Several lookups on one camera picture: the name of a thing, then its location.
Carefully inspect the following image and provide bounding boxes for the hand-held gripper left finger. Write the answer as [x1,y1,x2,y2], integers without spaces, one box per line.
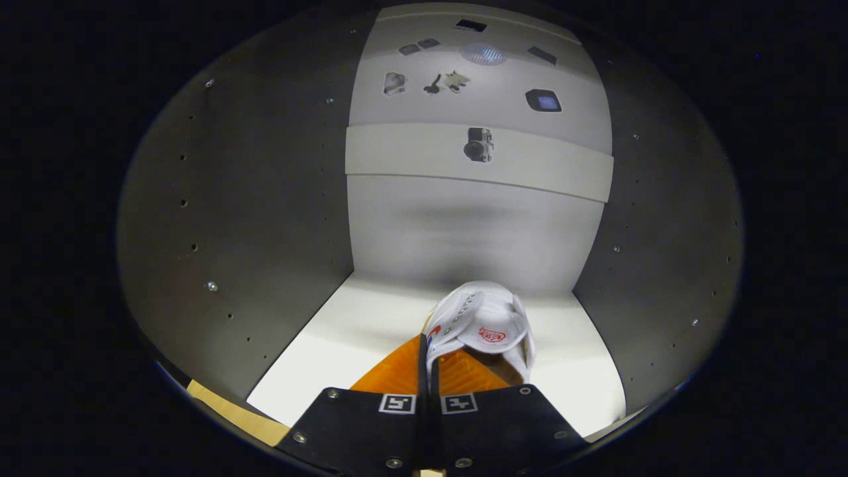
[277,334,429,475]

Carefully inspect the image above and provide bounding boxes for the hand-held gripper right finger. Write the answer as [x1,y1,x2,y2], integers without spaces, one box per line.
[428,349,588,475]

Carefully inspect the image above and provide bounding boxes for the white shoe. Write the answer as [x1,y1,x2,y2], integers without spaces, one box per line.
[424,281,536,392]

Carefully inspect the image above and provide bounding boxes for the grey shoe cabinet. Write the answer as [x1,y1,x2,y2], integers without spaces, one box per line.
[118,0,744,458]

